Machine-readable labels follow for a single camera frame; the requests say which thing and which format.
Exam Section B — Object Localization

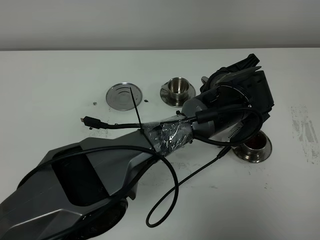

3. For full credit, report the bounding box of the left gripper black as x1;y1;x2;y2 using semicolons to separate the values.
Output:
207;53;274;143

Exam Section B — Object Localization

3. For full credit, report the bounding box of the stainless steel teapot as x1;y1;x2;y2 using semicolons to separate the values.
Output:
200;76;213;93

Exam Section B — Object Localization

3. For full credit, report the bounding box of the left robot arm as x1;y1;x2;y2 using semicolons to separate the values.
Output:
0;54;274;240

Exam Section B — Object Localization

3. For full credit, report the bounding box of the teapot steel saucer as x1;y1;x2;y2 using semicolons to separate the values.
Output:
105;82;143;111

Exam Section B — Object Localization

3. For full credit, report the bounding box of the far steel teacup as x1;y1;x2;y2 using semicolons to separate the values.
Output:
168;77;189;94

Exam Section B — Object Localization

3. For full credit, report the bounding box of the steel teacup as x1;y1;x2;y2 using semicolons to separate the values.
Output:
168;77;189;94
241;131;267;154

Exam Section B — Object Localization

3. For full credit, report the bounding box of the near steel teacup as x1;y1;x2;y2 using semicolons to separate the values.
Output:
241;131;267;154

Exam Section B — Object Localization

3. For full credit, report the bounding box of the near steel saucer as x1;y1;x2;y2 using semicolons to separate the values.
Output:
233;131;273;164

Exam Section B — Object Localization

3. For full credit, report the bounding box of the far steel saucer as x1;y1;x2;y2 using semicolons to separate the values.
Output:
159;82;196;108

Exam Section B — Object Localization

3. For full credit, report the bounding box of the black zip tie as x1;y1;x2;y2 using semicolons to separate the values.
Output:
129;87;169;164

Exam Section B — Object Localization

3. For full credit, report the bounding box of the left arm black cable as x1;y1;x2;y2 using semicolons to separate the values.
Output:
77;103;263;228

